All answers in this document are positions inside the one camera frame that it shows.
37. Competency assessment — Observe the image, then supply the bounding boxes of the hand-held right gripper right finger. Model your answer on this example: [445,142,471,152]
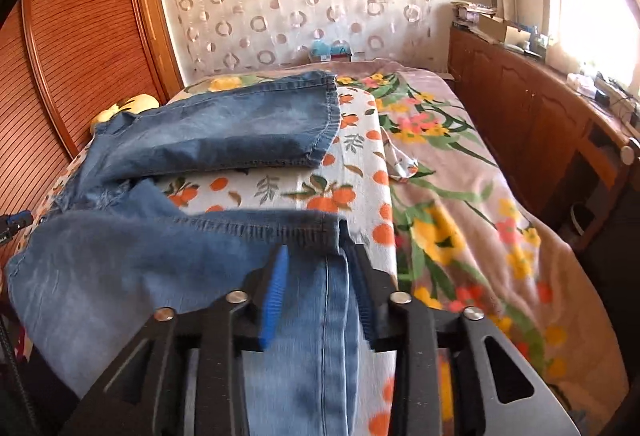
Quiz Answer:
[337,219,581,436]

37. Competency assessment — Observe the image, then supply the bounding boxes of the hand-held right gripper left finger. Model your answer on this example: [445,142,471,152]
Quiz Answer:
[60,243,291,436]

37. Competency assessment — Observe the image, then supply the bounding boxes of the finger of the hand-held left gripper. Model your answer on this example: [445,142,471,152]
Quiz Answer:
[0,213,35,244]

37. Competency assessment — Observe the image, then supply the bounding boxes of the blue denim pants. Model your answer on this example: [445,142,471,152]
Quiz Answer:
[5,70,363,436]

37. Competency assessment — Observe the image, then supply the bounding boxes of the orange fruit print sheet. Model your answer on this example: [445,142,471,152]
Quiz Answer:
[15,86,451,436]

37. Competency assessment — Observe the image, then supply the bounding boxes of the floral pink blanket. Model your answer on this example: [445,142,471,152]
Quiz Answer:
[182,59,631,407]

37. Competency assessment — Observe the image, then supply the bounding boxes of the yellow plush toy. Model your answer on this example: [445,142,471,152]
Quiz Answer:
[90,94,161,134]

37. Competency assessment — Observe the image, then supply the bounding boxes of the wooden slatted wardrobe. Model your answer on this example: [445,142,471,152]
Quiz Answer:
[0,0,183,267]

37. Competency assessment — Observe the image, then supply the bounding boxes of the small cardboard box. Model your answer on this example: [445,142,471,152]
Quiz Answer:
[312,50,367,63]

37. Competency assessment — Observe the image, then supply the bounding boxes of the long wooden cabinet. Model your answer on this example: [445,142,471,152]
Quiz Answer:
[446,24,640,252]

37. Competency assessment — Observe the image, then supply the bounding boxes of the blue cloth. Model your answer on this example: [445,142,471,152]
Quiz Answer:
[311,39,351,60]

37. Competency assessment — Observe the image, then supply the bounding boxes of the open cardboard box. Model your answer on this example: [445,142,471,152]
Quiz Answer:
[477,14,523,48]

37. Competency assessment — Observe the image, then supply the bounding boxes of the small white box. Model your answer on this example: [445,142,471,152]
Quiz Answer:
[565,72,598,98]

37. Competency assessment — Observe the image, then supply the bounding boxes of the stack of papers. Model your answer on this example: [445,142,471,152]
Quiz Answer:
[450,0,498,24]

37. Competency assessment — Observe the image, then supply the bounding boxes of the window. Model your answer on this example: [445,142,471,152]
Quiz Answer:
[537,0,640,97]

